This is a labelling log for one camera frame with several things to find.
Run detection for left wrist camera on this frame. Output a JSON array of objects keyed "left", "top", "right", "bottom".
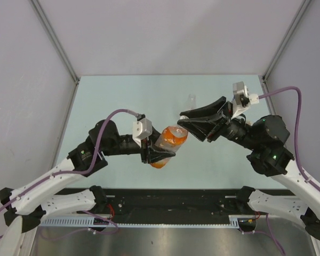
[{"left": 132, "top": 114, "right": 153, "bottom": 148}]

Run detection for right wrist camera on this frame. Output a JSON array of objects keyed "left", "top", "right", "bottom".
[{"left": 231, "top": 82, "right": 259, "bottom": 119}]

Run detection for right aluminium frame post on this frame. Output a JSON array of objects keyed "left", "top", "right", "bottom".
[{"left": 261, "top": 0, "right": 314, "bottom": 81}]

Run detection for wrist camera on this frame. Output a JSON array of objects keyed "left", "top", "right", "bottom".
[
  {"left": 231, "top": 82, "right": 259, "bottom": 119},
  {"left": 132, "top": 114, "right": 153, "bottom": 148}
]

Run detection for white cable duct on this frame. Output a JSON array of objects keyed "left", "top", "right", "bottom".
[{"left": 39, "top": 215, "right": 259, "bottom": 229}]

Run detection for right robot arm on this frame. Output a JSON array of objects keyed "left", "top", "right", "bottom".
[{"left": 178, "top": 94, "right": 320, "bottom": 241}]

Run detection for left aluminium frame post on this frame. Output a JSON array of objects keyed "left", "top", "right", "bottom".
[{"left": 29, "top": 0, "right": 79, "bottom": 84}]

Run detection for aluminium frame post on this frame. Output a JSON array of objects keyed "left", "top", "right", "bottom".
[
  {"left": 29, "top": 0, "right": 79, "bottom": 84},
  {"left": 261, "top": 0, "right": 314, "bottom": 81}
]

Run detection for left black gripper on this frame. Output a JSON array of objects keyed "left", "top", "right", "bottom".
[{"left": 102, "top": 125, "right": 175, "bottom": 164}]

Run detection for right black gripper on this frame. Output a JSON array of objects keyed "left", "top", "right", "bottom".
[{"left": 175, "top": 96, "right": 259, "bottom": 150}]

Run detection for orange drink bottle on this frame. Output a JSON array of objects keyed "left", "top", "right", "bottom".
[{"left": 155, "top": 125, "right": 188, "bottom": 153}]

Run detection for clear water bottle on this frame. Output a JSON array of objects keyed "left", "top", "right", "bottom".
[{"left": 185, "top": 94, "right": 196, "bottom": 110}]

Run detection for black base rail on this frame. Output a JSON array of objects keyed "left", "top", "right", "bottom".
[{"left": 63, "top": 188, "right": 294, "bottom": 225}]

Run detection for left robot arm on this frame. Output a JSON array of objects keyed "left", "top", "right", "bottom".
[{"left": 0, "top": 118, "right": 175, "bottom": 233}]

